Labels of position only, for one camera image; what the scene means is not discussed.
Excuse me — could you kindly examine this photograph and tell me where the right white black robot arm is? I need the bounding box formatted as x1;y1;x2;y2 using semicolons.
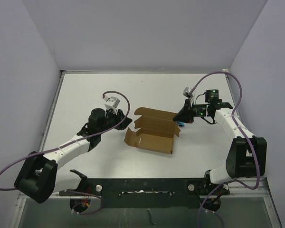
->
173;88;267;194

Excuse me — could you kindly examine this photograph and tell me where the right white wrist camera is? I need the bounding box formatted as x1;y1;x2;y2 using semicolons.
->
183;87;195;100

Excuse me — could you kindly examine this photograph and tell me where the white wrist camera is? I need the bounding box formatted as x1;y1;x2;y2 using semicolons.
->
103;95;120;114
183;87;195;100

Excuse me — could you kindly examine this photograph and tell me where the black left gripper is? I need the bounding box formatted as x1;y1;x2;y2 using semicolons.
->
98;107;132;134

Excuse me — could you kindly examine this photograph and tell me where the small blue toy car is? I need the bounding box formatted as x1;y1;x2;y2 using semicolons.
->
177;122;185;127

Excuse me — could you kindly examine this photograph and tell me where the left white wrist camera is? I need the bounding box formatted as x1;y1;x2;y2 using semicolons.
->
103;95;120;114

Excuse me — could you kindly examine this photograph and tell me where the brown cardboard paper box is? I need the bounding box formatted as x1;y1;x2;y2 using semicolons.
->
124;107;181;154

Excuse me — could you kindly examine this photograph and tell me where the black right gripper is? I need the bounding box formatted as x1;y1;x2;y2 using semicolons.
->
173;98;209;124

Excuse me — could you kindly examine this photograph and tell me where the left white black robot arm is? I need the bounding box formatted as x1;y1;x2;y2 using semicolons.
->
14;108;132;203

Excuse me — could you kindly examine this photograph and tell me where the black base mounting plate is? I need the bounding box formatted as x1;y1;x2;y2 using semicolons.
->
59;178;230;212

